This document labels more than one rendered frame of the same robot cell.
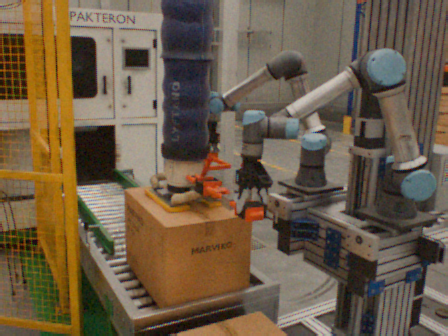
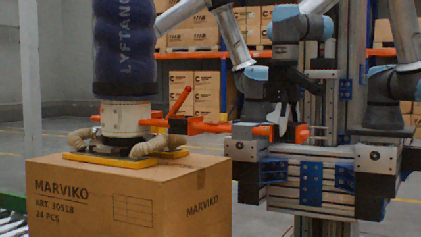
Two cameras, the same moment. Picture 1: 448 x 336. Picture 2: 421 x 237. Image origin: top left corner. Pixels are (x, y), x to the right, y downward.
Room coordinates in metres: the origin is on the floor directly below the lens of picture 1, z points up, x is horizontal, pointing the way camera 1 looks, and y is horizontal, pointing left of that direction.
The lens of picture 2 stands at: (0.60, 0.76, 1.25)
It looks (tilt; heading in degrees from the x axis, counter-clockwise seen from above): 6 degrees down; 329
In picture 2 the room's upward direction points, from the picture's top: straight up
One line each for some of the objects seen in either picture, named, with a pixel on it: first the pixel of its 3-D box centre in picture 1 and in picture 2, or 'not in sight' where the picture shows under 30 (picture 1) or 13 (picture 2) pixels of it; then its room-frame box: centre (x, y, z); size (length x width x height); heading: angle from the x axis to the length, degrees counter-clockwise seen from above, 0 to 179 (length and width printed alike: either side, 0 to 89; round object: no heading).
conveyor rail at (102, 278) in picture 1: (78, 239); not in sight; (2.67, 0.89, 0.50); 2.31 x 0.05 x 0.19; 29
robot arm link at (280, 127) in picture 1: (282, 127); (308, 27); (1.62, -0.20, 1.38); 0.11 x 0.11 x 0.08; 89
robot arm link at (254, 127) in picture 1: (254, 127); (286, 25); (1.61, -0.10, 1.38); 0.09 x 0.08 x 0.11; 89
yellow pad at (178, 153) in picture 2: (203, 192); (143, 146); (2.16, 0.10, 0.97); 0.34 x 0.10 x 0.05; 28
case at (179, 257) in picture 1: (183, 240); (129, 214); (2.10, 0.19, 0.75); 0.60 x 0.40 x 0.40; 28
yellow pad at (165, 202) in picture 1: (166, 196); (108, 154); (2.08, 0.27, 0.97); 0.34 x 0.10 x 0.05; 28
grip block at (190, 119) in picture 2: (208, 186); (185, 124); (1.90, 0.07, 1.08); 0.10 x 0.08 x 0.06; 118
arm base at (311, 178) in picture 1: (311, 173); (258, 109); (2.15, -0.41, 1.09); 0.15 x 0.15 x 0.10
